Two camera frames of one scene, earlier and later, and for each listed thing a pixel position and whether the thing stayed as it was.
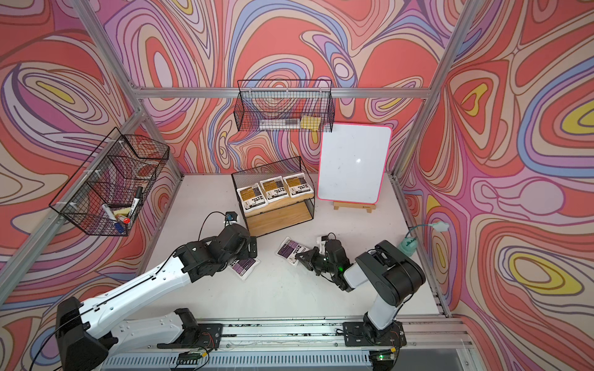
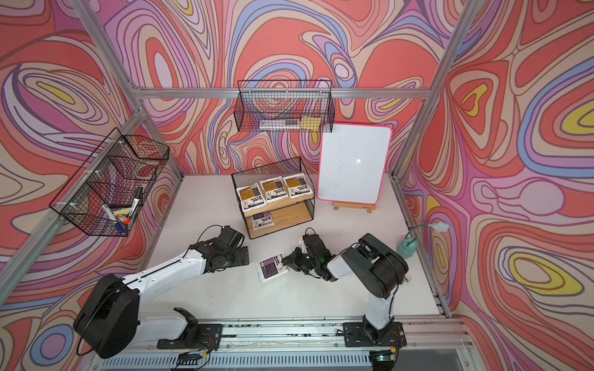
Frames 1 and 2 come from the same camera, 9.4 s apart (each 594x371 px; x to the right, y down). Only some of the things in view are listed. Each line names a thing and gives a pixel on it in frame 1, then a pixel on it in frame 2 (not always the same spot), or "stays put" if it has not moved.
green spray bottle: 408,245 stays put
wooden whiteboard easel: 355,205 stays put
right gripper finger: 308,267 -> 291,264
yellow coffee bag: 298,185 stays put
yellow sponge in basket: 309,122 stays put
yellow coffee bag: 251,197 stays put
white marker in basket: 109,212 stays put
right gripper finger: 313,251 -> 291,258
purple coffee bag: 289,249 -> 271,267
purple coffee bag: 244,267 -> 262,220
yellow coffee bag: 274,188 stays put
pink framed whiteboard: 353,161 stays put
